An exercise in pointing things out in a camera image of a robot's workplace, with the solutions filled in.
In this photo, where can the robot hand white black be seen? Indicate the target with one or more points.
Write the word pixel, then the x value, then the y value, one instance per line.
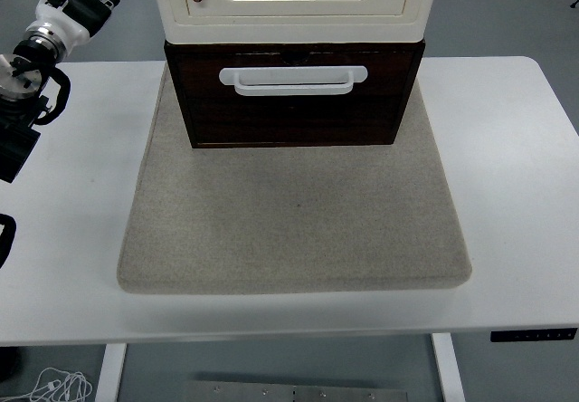
pixel 68 26

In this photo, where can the dark wooden drawer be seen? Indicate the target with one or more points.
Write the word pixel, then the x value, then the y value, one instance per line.
pixel 294 117

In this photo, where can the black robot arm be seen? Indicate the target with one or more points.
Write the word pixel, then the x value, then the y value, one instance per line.
pixel 13 139

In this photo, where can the dark wooden drawer case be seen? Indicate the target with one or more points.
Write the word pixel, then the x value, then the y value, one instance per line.
pixel 203 46

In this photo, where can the grey felt mat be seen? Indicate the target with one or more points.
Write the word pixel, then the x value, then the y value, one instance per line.
pixel 294 221

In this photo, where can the white table leg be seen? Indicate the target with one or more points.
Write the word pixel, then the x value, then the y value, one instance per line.
pixel 448 370
pixel 111 372

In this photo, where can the grey metal plate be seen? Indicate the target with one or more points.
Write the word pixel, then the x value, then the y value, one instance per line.
pixel 294 393

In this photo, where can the black table control panel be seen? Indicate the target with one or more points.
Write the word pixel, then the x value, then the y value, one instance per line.
pixel 534 334

